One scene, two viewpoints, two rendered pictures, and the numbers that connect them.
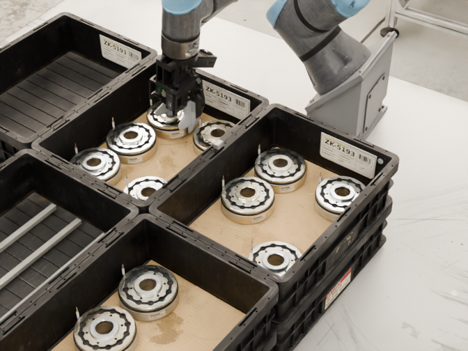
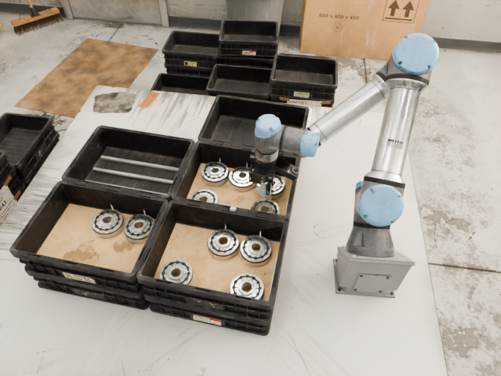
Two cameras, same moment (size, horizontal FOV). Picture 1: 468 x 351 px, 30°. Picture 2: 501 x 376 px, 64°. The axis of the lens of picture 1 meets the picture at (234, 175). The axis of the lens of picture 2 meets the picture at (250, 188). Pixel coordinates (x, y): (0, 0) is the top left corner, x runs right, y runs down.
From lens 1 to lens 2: 122 cm
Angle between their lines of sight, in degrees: 44
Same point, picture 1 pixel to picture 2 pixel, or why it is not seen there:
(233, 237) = (196, 249)
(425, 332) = not seen: outside the picture
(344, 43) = (372, 236)
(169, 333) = (120, 248)
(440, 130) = (396, 339)
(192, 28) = (261, 147)
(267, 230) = (208, 262)
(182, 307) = (139, 246)
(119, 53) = not seen: hidden behind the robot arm
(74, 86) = not seen: hidden behind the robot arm
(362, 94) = (350, 268)
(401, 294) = (227, 359)
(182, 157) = (247, 204)
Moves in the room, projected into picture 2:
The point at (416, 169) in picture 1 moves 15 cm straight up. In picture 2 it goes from (344, 335) to (355, 315)
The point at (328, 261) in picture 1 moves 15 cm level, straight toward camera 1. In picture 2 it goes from (188, 300) to (137, 313)
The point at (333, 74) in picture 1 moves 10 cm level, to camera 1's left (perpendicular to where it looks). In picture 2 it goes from (350, 245) to (333, 221)
